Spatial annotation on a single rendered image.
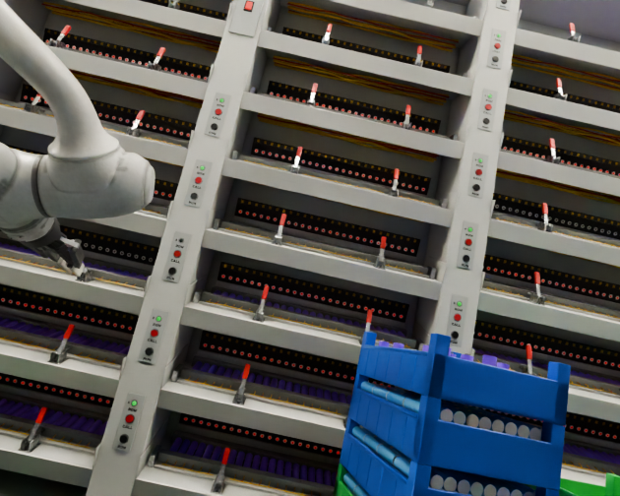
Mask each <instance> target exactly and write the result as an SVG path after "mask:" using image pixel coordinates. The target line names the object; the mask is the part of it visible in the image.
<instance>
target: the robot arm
mask: <svg viewBox="0 0 620 496"><path fill-rule="evenodd" d="M0 57H1V58H2V59H3V60H4V61H5V62H6V63H7V64H8V65H9V66H11V67H12V68H13V69H14V70H15V71H16V72H17V73H18V74H19V75H20V76H22V77H23V78H24V79H25V80H26V81H27V82H28V83H29V84H30V85H31V86H32V87H33V88H34V89H35V90H36V91H37V92H38V93H39V94H40V95H41V96H42V97H43V98H44V100H45V101H46V102H47V104H48V105H49V107H50V109H51V110H52V112H53V115H54V117H55V120H56V124H57V136H56V138H55V140H54V141H53V143H52V144H50V145H49V147H48V155H36V154H30V153H26V152H22V151H19V150H16V149H10V148H9V147H7V146H6V145H4V144H2V143H0V230H2V231H3V232H4V233H5V234H6V235H7V236H8V237H10V238H11V239H16V240H19V241H20V242H21V243H22V244H24V245H25V246H28V247H30V248H31V249H32V250H33V251H34V252H36V253H37V254H38V255H40V256H41V257H43V258H44V259H47V258H48V257H49V258H50V259H51V260H52V261H54V262H57V264H58V265H59V266H60V267H61V268H62V269H63V270H64V271H65V272H66V273H67V274H68V275H71V274H72V273H74V274H75V275H76V276H77V277H80V276H81V273H82V271H83V269H84V267H85V265H84V264H83V263H82V262H83V260H84V258H85V254H84V251H83V249H82V247H81V242H82V241H81V240H80V239H75V240H74V239H72V240H69V239H67V236H66V235H65V234H63V233H62V232H61V231H60V224H59V221H58V219H57V217H64V218H70V219H93V218H106V217H120V216H125V215H128V214H132V213H134V212H137V211H139V210H141V209H142V208H143V207H144V206H146V205H147V204H148V203H150V202H151V200H152V199H153V195H154V190H155V171H154V169H153V167H152V166H151V165H150V163H149V162H148V161H147V160H145V159H144V158H142V157H141V156H139V155H137V154H134V153H125V151H124V150H123V149H122V148H121V147H120V146H119V143H118V140H117V139H115V138H113V137H111V136H110V135H108V134H107V133H106V132H105V131H104V129H103V128H102V126H101V124H100V121H99V119H98V117H97V114H96V112H95V110H94V108H93V104H92V102H91V100H90V99H89V97H88V95H87V94H86V92H85V90H84V89H83V87H82V86H81V84H80V83H79V82H78V80H77V79H76V78H75V77H74V75H73V74H72V73H71V72H70V71H69V69H68V68H67V67H66V66H65V65H64V64H63V63H62V62H61V61H60V59H59V58H58V57H57V56H56V55H55V54H54V53H53V52H52V51H51V50H50V49H49V48H48V47H47V46H46V45H45V44H44V43H43V42H42V41H41V40H40V38H39V37H38V36H37V35H36V34H35V33H34V32H33V31H32V30H31V29H30V28H29V27H28V26H27V25H26V24H25V23H24V22H23V21H22V20H21V19H20V18H19V17H18V15H17V14H16V13H15V12H14V11H13V10H12V9H11V8H10V7H9V6H8V5H7V4H6V3H5V2H4V1H3V0H0Z"/></svg>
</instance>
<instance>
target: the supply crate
mask: <svg viewBox="0 0 620 496"><path fill-rule="evenodd" d="M376 336H377V334H375V333H371V332H364V335H363V340H362V345H361V349H360V355H359V360H358V365H357V370H356V373H357V374H360V375H363V376H366V377H369V378H373V379H376V380H379V381H382V382H385V383H388V384H391V385H394V386H397V387H400V388H403V389H407V390H410V391H413V392H416V393H419V394H421V395H424V396H427V397H431V398H436V399H441V400H445V401H450V402H454V403H463V404H467V405H472V406H476V407H481V408H486V409H490V410H495V411H500V412H504V413H509V414H512V415H517V416H522V417H526V418H531V419H535V420H540V421H545V422H549V423H554V424H559V425H563V426H566V414H567V403H568V394H569V382H570V371H571V366H570V365H568V364H564V363H560V362H551V361H550V362H549V364H548V374H547V379H545V378H541V377H537V376H533V375H529V374H525V373H521V372H516V371H512V370H508V369H504V368H499V367H495V366H491V365H486V364H482V363H478V362H474V361H469V360H465V359H461V358H460V357H461V355H462V354H461V353H458V352H454V351H451V352H452V353H453V354H455V355H456V357H453V356H449V355H448V354H449V347H450V341H451V337H450V336H446V335H442V334H431V337H430V343H429V348H428V351H421V350H412V349H403V348H394V347H386V346H378V345H375V341H376Z"/></svg>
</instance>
